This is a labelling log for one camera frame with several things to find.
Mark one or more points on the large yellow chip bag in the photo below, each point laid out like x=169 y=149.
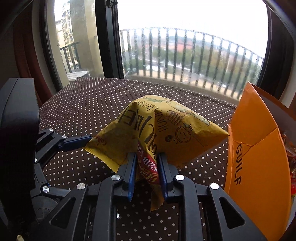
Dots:
x=173 y=129

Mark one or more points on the brown polka-dot tablecloth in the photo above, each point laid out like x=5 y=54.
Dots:
x=92 y=104

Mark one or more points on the dark red curtain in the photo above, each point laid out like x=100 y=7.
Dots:
x=23 y=58

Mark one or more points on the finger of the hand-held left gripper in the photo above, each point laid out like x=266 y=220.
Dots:
x=74 y=142
x=42 y=185

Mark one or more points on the orange cardboard box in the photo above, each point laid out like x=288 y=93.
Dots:
x=254 y=173

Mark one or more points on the metal balcony railing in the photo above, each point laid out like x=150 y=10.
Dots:
x=175 y=29

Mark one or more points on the white outdoor unit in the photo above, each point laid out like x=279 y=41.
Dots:
x=77 y=75

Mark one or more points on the dark window frame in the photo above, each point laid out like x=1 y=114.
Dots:
x=108 y=46

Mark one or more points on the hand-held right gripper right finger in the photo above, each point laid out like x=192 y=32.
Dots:
x=163 y=180

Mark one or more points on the white and red snack bag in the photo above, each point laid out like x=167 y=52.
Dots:
x=290 y=153

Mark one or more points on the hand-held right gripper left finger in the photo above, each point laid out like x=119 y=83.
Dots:
x=131 y=178

